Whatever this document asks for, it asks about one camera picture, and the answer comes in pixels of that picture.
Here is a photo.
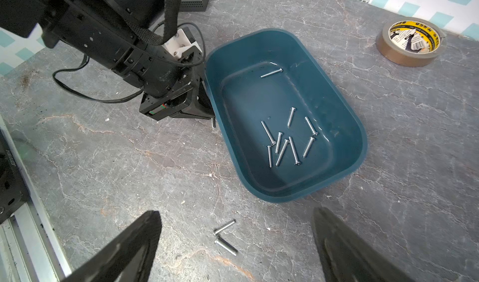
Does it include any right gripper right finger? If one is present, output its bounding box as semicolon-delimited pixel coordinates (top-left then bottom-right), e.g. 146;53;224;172
312;207;413;282

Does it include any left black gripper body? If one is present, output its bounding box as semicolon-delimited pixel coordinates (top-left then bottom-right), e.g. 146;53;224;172
139;46;215;121

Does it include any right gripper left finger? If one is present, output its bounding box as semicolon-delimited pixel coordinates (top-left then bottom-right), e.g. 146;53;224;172
64;210;162;282

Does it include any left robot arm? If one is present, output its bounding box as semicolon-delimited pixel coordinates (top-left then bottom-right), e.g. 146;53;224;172
1;0;215;121

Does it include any teal plastic storage box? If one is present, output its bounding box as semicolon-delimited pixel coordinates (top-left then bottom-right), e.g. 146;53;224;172
206;28;367;203

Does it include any brown tape roll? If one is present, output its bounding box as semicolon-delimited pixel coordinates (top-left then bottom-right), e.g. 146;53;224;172
375;17;447;67

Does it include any aluminium front rail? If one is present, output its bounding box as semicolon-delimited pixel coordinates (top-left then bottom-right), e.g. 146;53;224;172
1;122;72;282

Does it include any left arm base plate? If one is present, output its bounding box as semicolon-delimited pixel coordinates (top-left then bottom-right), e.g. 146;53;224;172
0;131;30;223

